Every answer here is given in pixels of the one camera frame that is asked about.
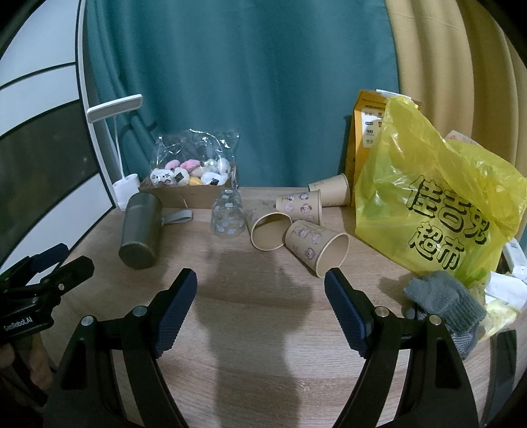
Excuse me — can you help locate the patterned paper cup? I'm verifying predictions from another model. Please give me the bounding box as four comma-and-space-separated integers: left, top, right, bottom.
275, 191, 321, 225

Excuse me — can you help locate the clear patterned glass cup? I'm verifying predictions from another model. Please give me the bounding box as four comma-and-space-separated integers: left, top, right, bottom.
211, 188, 246, 239

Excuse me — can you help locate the front lying paper cup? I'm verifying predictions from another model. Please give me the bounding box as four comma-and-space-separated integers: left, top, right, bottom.
285, 220, 350, 278

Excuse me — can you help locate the open-mouth lying paper cup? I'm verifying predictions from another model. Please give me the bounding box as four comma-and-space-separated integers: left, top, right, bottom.
244, 203, 292, 252

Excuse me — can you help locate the plain back paper cup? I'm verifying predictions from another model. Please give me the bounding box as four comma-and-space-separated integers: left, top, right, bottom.
308, 174, 351, 208

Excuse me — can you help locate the person's hand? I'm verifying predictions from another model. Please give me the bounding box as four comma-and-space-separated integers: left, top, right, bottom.
1, 334, 53, 390

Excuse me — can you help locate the grey metal thermos bottle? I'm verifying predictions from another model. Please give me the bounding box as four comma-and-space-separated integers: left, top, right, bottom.
118, 193, 193, 270

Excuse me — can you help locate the grey knitted glove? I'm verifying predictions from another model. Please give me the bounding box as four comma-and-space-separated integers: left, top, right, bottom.
404, 271, 487, 359

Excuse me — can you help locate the white desk lamp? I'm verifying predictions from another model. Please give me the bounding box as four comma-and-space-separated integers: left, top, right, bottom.
86, 94, 143, 211

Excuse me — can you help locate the cardboard box of toys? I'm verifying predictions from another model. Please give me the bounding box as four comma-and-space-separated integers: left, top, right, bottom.
138, 162, 237, 209

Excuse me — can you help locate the yellow plastic shopping bag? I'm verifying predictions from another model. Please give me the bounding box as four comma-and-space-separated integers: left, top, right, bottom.
355, 96, 526, 285

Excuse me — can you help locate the orange paper box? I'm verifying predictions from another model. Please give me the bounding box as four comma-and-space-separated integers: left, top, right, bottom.
344, 90, 423, 206

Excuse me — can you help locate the teal curtain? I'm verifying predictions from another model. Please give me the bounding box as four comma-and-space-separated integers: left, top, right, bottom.
84, 1, 399, 186

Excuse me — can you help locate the beige curtain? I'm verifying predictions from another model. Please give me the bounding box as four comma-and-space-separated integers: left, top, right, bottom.
386, 1, 526, 173

